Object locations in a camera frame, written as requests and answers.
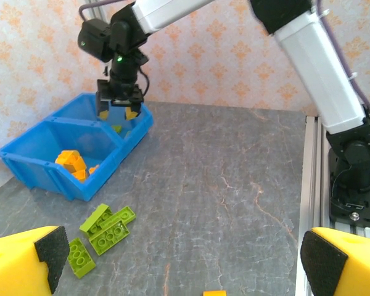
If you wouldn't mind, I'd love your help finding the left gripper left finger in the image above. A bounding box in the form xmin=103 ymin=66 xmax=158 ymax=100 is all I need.
xmin=0 ymin=225 xmax=70 ymax=296

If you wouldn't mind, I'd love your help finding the thin black right gripper cable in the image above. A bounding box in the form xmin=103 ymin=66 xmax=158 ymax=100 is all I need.
xmin=139 ymin=70 xmax=151 ymax=97

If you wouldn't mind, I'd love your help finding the blue two-compartment plastic bin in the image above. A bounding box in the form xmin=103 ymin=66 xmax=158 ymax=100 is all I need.
xmin=0 ymin=92 xmax=155 ymax=203

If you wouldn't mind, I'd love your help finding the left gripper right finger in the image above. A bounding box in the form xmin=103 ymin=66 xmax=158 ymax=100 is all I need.
xmin=299 ymin=226 xmax=370 ymax=296

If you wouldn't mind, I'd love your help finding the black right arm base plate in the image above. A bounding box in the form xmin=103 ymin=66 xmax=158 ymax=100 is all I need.
xmin=327 ymin=191 xmax=370 ymax=231

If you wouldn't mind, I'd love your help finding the wide aluminium mounting rail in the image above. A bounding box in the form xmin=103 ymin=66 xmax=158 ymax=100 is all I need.
xmin=295 ymin=110 xmax=370 ymax=296

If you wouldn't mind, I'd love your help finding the aluminium frame post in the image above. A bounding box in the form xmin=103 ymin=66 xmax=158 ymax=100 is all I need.
xmin=85 ymin=0 xmax=109 ymax=23

